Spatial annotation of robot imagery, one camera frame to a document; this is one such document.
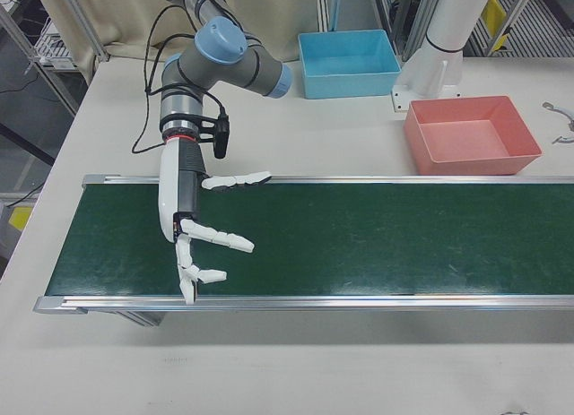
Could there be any white dexterous robot hand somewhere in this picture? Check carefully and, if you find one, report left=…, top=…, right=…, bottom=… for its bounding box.
left=157, top=136, right=274, bottom=306

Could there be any blue plastic box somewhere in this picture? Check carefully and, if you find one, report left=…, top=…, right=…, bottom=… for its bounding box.
left=297, top=29, right=403, bottom=100

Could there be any pink plastic box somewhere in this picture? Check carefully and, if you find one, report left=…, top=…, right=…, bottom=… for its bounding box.
left=402, top=95, right=544, bottom=177

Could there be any yellow floor marker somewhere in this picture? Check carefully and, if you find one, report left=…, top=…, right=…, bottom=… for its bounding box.
left=7, top=204, right=33, bottom=233

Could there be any beige curtain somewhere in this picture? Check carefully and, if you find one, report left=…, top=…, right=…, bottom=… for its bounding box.
left=33, top=0, right=324, bottom=60

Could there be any green belt conveyor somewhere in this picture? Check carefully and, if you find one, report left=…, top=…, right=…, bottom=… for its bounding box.
left=34, top=172, right=574, bottom=329

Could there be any yellow tag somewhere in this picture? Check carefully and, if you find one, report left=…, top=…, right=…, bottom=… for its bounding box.
left=482, top=0, right=509, bottom=44

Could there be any metal reacher grabber tool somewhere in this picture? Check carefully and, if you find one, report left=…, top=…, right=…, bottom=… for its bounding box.
left=541, top=100, right=574, bottom=146

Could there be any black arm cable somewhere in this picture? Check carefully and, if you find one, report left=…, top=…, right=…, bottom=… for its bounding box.
left=130, top=2, right=230, bottom=155

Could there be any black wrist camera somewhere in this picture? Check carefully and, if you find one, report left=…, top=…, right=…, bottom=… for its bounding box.
left=213, top=113, right=232, bottom=160

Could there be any aluminium frame post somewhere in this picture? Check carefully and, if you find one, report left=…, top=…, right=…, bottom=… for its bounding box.
left=62, top=0, right=111, bottom=63

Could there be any white wire rack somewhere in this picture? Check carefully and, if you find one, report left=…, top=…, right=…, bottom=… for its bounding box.
left=31, top=19, right=76, bottom=70

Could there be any aluminium frame structure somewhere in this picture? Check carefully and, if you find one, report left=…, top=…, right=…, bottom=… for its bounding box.
left=317, top=0, right=432, bottom=62

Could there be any white column pedestal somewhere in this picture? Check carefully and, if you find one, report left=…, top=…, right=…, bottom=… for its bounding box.
left=390, top=0, right=497, bottom=114

